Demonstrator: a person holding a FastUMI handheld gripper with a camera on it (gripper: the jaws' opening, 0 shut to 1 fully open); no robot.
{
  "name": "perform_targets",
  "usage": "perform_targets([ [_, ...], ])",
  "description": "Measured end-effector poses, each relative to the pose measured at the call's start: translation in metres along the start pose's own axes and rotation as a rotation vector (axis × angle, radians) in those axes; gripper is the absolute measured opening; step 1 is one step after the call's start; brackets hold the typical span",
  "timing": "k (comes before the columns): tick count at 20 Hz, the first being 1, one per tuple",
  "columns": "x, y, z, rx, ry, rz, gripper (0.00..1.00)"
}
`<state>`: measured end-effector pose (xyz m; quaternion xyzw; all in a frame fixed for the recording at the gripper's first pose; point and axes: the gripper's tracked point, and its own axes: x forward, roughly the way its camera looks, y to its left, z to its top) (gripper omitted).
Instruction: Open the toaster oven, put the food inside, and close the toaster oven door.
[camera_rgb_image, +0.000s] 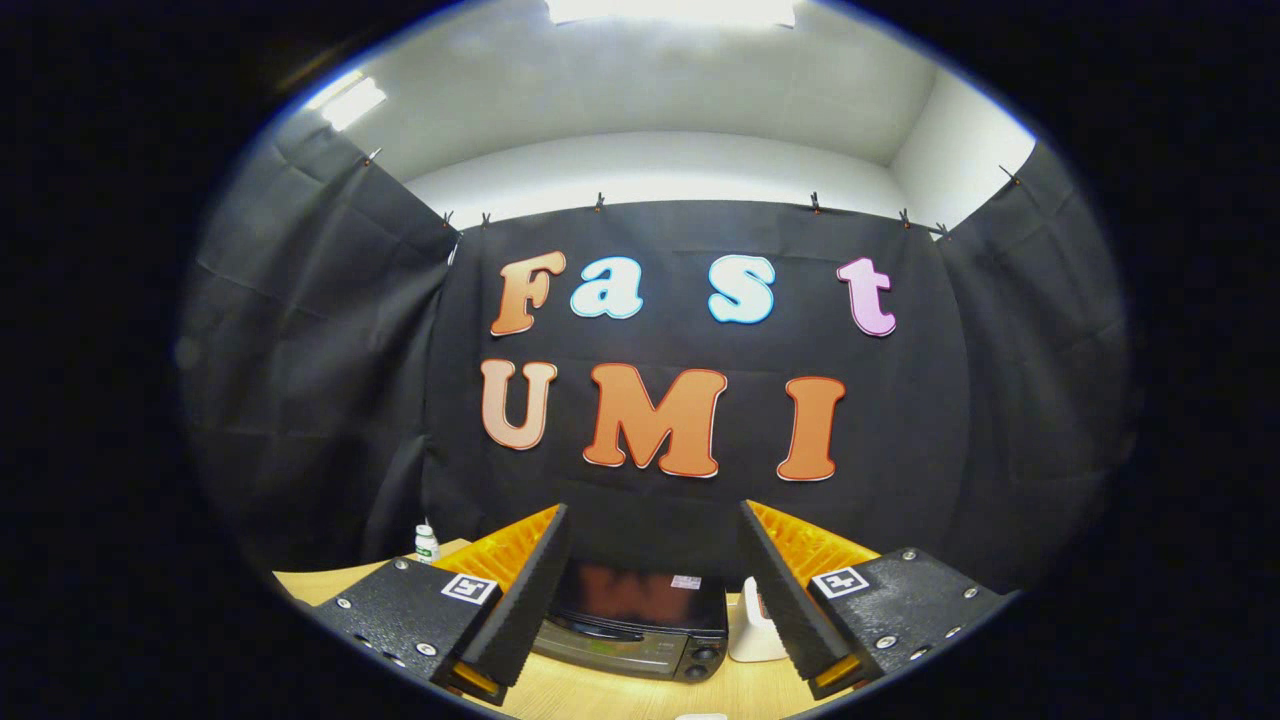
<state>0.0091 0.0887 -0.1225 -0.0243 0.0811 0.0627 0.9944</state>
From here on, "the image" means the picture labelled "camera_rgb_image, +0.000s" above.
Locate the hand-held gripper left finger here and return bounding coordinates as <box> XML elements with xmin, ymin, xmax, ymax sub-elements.
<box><xmin>315</xmin><ymin>503</ymin><xmax>571</xmax><ymax>707</ymax></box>

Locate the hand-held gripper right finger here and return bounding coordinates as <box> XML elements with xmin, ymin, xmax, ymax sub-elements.
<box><xmin>738</xmin><ymin>500</ymin><xmax>1006</xmax><ymax>701</ymax></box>

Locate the black toaster oven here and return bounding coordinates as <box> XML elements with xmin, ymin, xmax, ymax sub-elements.
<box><xmin>530</xmin><ymin>558</ymin><xmax>731</xmax><ymax>684</ymax></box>

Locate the white bread toaster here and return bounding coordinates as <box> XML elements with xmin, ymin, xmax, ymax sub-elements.
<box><xmin>727</xmin><ymin>577</ymin><xmax>789</xmax><ymax>663</ymax></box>

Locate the row of small cloth clips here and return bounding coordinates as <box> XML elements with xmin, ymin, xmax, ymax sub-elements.
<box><xmin>365</xmin><ymin>148</ymin><xmax>1023</xmax><ymax>241</ymax></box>

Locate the small ceiling light panel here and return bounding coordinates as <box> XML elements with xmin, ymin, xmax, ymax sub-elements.
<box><xmin>305</xmin><ymin>70</ymin><xmax>388</xmax><ymax>131</ymax></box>

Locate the large ceiling light panel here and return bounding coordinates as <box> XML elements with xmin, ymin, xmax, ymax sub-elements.
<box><xmin>545</xmin><ymin>0</ymin><xmax>798</xmax><ymax>28</ymax></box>

